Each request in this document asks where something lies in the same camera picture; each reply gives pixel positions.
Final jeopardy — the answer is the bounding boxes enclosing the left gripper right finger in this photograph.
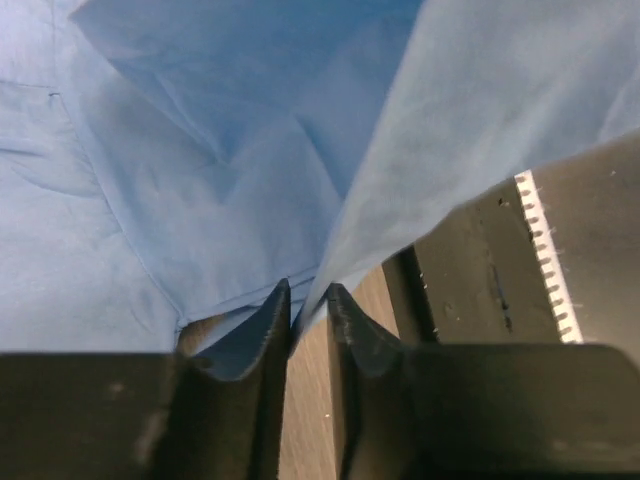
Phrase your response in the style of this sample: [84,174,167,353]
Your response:
[327,284,639,479]

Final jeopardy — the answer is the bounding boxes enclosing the light blue long sleeve shirt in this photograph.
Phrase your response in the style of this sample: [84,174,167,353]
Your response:
[1,1,639,352]

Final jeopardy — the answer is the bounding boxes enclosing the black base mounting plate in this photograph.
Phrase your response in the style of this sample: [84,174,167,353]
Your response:
[383,181,560,344]

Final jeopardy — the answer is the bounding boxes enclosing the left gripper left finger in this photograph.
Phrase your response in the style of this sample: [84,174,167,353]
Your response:
[1,281,291,479]

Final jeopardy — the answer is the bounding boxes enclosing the aluminium frame rail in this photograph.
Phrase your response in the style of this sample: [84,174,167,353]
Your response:
[533,132,639,355]

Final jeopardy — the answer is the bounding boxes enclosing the white slotted cable duct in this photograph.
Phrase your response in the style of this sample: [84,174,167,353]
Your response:
[514,170,584,344]

